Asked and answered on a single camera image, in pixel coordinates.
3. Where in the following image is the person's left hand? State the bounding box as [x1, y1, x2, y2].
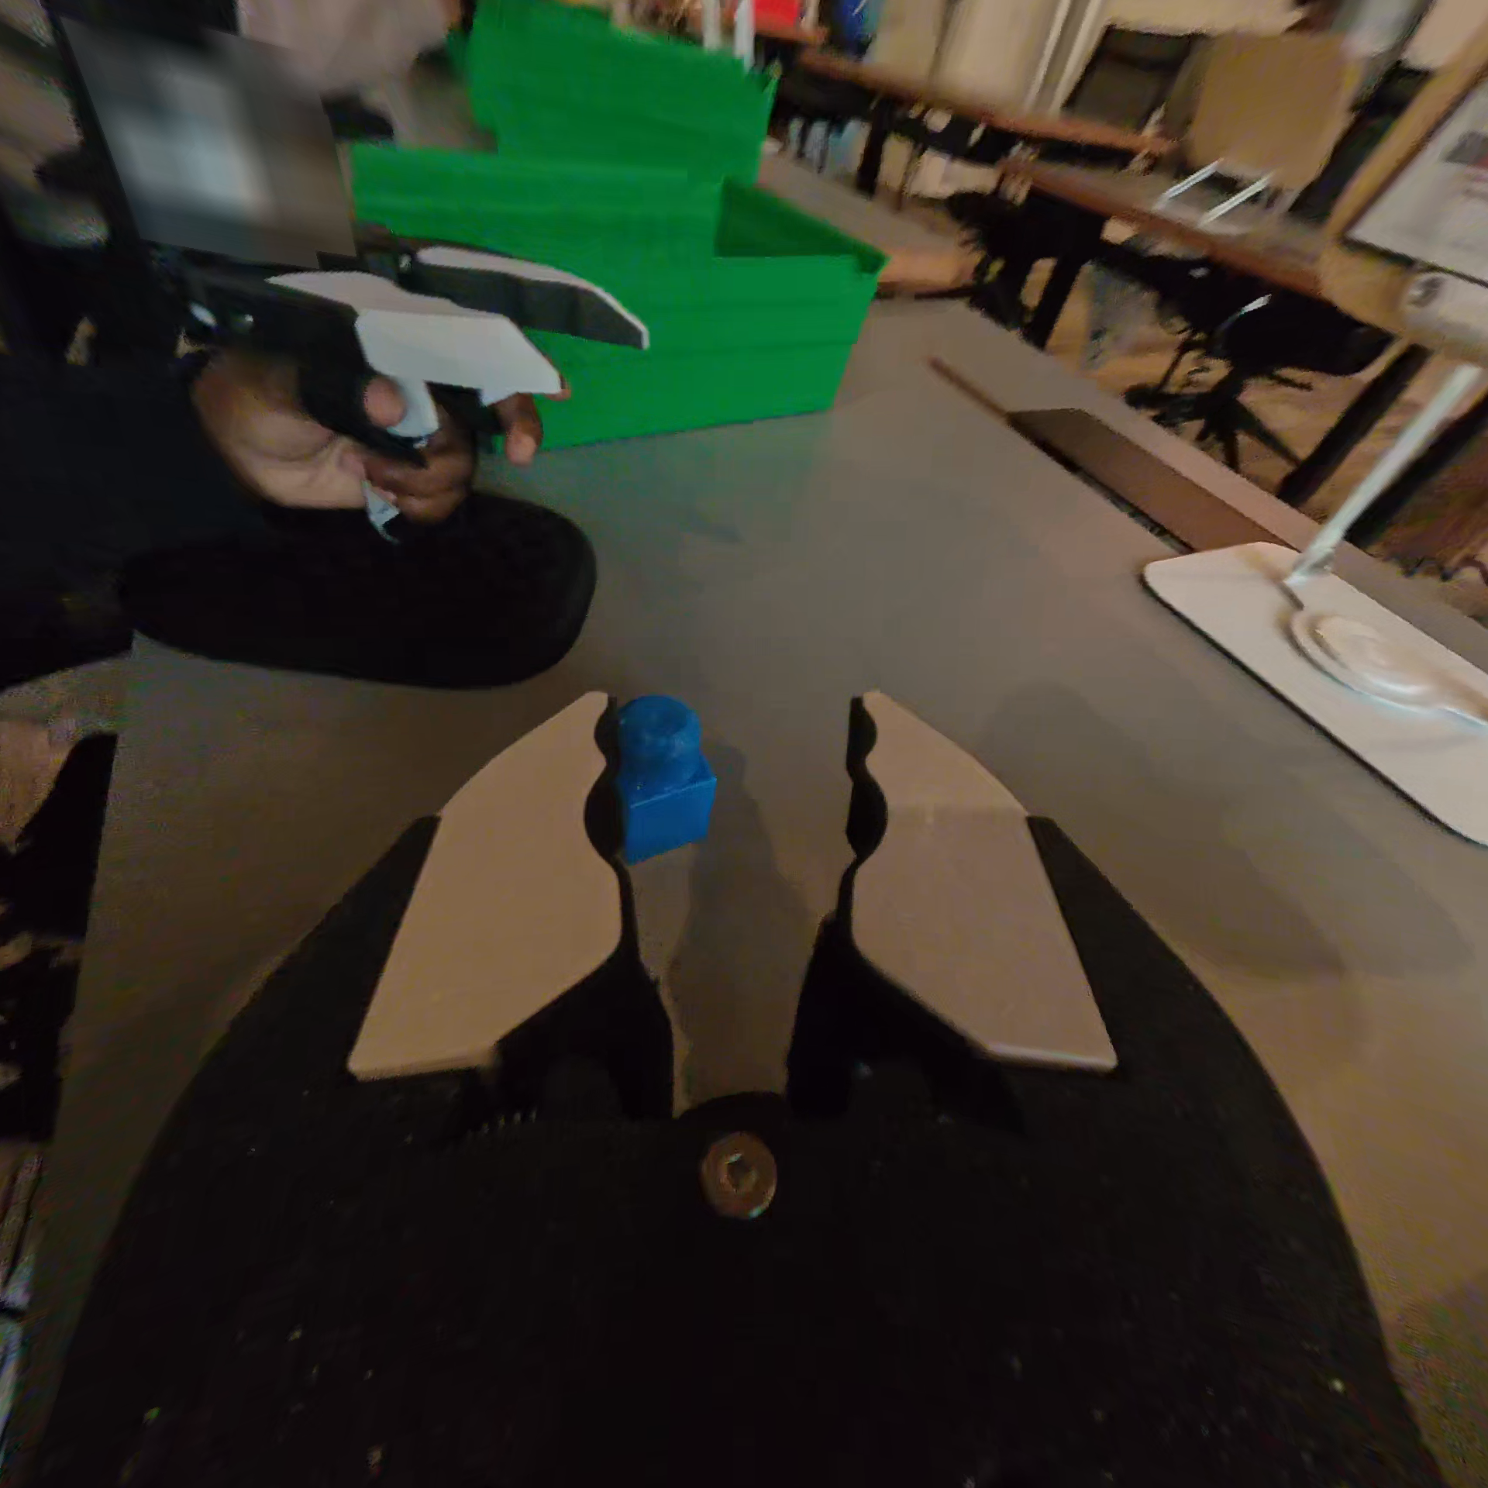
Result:
[192, 349, 574, 527]

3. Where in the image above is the blue toy block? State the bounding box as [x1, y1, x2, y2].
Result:
[615, 695, 720, 864]

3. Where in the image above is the wooden framed display board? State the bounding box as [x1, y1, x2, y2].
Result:
[1328, 47, 1488, 349]

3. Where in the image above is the person's left forearm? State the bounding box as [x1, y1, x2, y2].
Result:
[0, 349, 597, 690]

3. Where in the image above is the green plastic bin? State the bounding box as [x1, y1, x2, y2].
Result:
[467, 0, 780, 189]
[349, 147, 888, 451]

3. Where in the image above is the black office chair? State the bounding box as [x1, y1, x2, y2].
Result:
[1117, 280, 1396, 440]

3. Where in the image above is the white tablet stand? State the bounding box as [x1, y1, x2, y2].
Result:
[1145, 359, 1488, 845]

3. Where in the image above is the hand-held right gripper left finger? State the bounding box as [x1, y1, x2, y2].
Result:
[347, 690, 643, 1077]

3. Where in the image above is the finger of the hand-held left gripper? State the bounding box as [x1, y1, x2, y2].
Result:
[408, 243, 651, 349]
[267, 272, 567, 401]

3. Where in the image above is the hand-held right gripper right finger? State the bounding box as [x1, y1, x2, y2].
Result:
[827, 690, 1119, 1071]

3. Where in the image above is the wooden office desk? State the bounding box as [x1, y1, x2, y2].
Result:
[1001, 154, 1430, 502]
[804, 47, 1175, 199]

